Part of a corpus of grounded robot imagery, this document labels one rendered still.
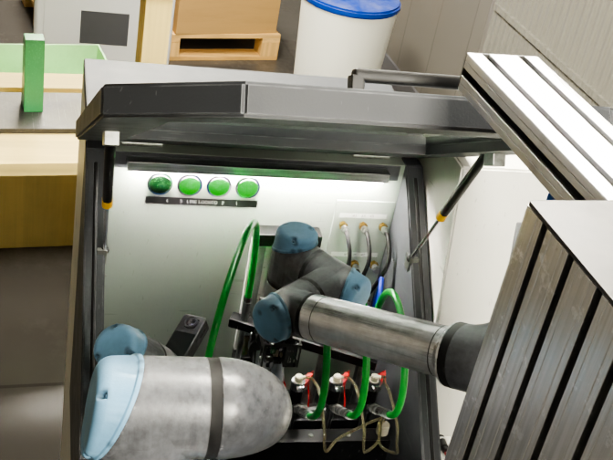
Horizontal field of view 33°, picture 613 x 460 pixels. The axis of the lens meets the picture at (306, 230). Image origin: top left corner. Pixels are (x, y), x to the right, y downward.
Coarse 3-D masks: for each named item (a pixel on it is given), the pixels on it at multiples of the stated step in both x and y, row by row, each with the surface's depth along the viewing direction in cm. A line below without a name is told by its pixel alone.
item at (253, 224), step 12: (252, 228) 191; (240, 240) 187; (240, 252) 185; (252, 252) 209; (252, 264) 211; (228, 276) 182; (252, 276) 213; (228, 288) 181; (252, 288) 215; (216, 312) 179; (216, 324) 179; (216, 336) 179
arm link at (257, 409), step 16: (224, 368) 116; (240, 368) 116; (256, 368) 118; (224, 384) 114; (240, 384) 114; (256, 384) 116; (272, 384) 118; (224, 400) 113; (240, 400) 114; (256, 400) 115; (272, 400) 117; (288, 400) 121; (224, 416) 113; (240, 416) 113; (256, 416) 114; (272, 416) 116; (288, 416) 121; (224, 432) 113; (240, 432) 114; (256, 432) 115; (272, 432) 117; (224, 448) 114; (240, 448) 115; (256, 448) 117
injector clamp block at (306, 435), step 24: (288, 432) 210; (312, 432) 212; (336, 432) 213; (360, 432) 214; (264, 456) 209; (288, 456) 210; (312, 456) 211; (336, 456) 213; (360, 456) 214; (384, 456) 216
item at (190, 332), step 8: (184, 320) 175; (192, 320) 174; (200, 320) 175; (176, 328) 174; (184, 328) 174; (192, 328) 174; (200, 328) 174; (208, 328) 176; (176, 336) 173; (184, 336) 173; (192, 336) 172; (200, 336) 174; (168, 344) 172; (176, 344) 172; (184, 344) 171; (192, 344) 171; (176, 352) 170; (184, 352) 170; (192, 352) 172
